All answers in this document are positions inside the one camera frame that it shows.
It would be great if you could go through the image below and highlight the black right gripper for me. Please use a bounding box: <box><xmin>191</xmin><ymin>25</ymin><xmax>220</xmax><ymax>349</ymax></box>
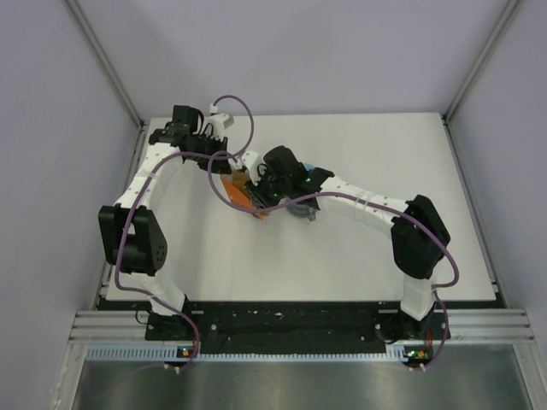
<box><xmin>244</xmin><ymin>167</ymin><xmax>291</xmax><ymax>213</ymax></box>

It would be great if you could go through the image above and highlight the orange coffee filter box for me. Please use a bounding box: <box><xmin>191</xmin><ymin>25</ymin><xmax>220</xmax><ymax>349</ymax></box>
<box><xmin>221</xmin><ymin>169</ymin><xmax>269</xmax><ymax>220</ymax></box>

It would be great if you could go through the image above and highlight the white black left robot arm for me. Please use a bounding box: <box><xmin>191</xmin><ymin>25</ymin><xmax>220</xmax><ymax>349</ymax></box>
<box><xmin>98</xmin><ymin>105</ymin><xmax>233</xmax><ymax>339</ymax></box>

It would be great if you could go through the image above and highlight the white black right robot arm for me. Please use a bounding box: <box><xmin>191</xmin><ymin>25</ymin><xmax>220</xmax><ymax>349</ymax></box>
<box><xmin>242</xmin><ymin>145</ymin><xmax>450</xmax><ymax>338</ymax></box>

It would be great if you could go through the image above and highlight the grey glass coffee server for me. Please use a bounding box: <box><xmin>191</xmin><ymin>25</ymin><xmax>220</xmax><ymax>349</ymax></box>
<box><xmin>286</xmin><ymin>199</ymin><xmax>321</xmax><ymax>222</ymax></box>

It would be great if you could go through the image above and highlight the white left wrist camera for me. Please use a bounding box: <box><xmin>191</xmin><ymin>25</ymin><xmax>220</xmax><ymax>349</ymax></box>
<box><xmin>204</xmin><ymin>103</ymin><xmax>234</xmax><ymax>140</ymax></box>

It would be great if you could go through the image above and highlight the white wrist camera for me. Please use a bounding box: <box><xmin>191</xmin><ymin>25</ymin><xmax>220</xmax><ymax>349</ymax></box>
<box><xmin>204</xmin><ymin>103</ymin><xmax>234</xmax><ymax>140</ymax></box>
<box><xmin>229</xmin><ymin>150</ymin><xmax>263</xmax><ymax>185</ymax></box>

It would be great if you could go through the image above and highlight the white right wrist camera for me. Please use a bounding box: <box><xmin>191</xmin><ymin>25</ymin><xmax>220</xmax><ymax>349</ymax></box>
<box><xmin>229</xmin><ymin>150</ymin><xmax>263</xmax><ymax>185</ymax></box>

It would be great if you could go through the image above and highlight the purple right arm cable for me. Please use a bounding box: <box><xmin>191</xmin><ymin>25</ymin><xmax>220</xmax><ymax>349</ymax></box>
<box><xmin>207</xmin><ymin>149</ymin><xmax>461</xmax><ymax>372</ymax></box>

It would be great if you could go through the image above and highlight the aluminium frame post left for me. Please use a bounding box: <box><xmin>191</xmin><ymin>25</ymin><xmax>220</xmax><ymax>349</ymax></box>
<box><xmin>62</xmin><ymin>0</ymin><xmax>144</xmax><ymax>130</ymax></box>

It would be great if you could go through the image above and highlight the aluminium frame post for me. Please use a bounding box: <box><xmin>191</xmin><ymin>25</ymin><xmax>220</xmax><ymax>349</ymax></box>
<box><xmin>442</xmin><ymin>0</ymin><xmax>524</xmax><ymax>126</ymax></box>
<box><xmin>62</xmin><ymin>0</ymin><xmax>144</xmax><ymax>130</ymax></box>

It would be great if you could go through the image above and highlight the grey slotted cable duct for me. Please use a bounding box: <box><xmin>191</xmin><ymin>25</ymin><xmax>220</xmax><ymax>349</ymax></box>
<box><xmin>85</xmin><ymin>344</ymin><xmax>426</xmax><ymax>363</ymax></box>

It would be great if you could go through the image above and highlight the aluminium front rail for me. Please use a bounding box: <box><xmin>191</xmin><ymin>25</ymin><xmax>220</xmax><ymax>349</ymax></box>
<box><xmin>69</xmin><ymin>308</ymin><xmax>536</xmax><ymax>344</ymax></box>

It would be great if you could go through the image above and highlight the aluminium frame post right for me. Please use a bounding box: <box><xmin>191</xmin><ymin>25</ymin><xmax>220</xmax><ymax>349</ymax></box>
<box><xmin>442</xmin><ymin>0</ymin><xmax>524</xmax><ymax>126</ymax></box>

